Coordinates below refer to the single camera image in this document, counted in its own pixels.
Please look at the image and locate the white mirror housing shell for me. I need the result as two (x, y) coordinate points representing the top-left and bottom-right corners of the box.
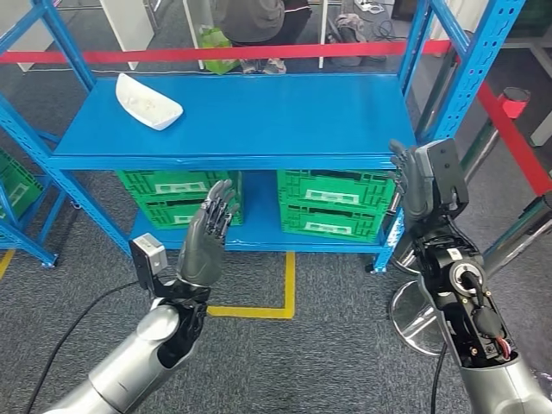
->
(116, 72), (184, 131)

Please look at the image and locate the yellow floor marking tape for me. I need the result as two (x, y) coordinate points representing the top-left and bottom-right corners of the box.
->
(206, 251), (296, 320)

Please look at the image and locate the white table frame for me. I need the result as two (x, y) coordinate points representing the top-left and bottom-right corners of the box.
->
(502, 34), (552, 147)

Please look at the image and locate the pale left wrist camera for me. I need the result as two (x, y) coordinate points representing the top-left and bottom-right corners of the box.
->
(129, 233), (168, 292)

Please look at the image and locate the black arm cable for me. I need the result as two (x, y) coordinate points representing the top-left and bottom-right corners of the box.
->
(23, 279), (141, 414)
(430, 342), (449, 414)

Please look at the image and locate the white table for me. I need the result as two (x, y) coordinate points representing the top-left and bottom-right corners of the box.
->
(0, 0), (53, 72)
(99, 0), (155, 71)

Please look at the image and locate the blue metal shelf rack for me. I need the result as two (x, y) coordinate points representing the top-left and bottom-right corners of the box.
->
(0, 0), (527, 274)
(0, 128), (68, 270)

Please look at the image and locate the grey backpack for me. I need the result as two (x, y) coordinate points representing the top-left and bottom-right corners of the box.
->
(328, 12), (367, 66)

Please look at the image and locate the right wrist camera mount plate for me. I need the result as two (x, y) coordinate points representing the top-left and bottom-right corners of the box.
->
(416, 138), (470, 216)

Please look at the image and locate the green plastic crate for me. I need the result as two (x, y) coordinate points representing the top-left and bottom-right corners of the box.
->
(137, 197), (245, 229)
(116, 170), (242, 202)
(276, 169), (396, 212)
(279, 204), (389, 244)
(0, 148), (45, 221)

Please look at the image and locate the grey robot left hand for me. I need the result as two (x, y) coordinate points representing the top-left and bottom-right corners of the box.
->
(177, 179), (241, 287)

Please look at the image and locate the person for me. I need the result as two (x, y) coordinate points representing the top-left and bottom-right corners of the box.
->
(431, 0), (490, 41)
(213, 0), (313, 75)

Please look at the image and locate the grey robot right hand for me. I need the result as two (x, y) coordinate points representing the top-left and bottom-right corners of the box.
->
(388, 138), (432, 224)

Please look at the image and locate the dark stanchion post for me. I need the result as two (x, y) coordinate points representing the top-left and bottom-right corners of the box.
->
(413, 51), (458, 144)

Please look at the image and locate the green bag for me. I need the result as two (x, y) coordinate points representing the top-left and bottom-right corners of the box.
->
(198, 25), (240, 75)

